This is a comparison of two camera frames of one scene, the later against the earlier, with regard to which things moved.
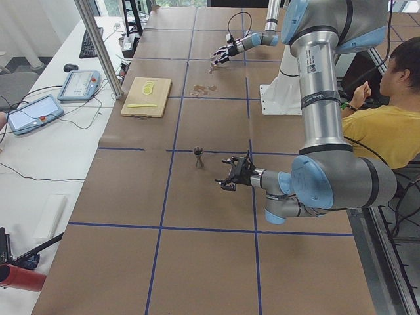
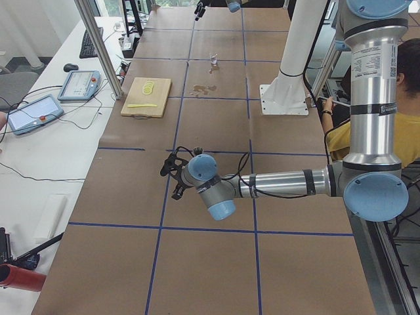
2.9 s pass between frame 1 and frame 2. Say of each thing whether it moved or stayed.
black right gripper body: moved
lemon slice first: stayed
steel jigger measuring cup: stayed
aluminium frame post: stayed
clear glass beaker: stayed
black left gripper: moved
